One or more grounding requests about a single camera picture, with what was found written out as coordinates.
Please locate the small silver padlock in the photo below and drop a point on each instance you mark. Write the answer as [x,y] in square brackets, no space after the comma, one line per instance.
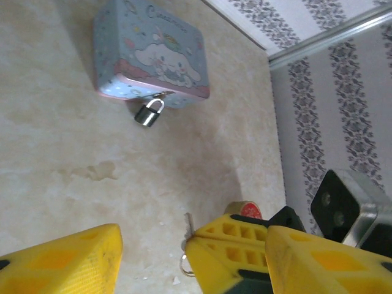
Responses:
[147,116]

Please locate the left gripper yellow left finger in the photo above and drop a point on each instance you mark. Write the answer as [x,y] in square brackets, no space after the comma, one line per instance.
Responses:
[61,266]

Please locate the blue cartoon tin box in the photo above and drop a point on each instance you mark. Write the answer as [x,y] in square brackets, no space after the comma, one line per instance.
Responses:
[147,46]

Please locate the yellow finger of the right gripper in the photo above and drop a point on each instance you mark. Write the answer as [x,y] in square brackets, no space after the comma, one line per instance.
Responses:
[214,260]
[214,229]

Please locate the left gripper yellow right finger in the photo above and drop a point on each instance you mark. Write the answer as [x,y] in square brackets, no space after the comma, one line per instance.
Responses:
[321,266]

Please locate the round red gold tin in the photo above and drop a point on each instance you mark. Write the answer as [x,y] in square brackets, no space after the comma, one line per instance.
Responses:
[249,211]

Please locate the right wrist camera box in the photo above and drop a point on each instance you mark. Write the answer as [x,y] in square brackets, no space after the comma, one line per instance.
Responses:
[333,202]

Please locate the aluminium frame post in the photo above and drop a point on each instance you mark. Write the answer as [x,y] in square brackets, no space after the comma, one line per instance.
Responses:
[321,43]

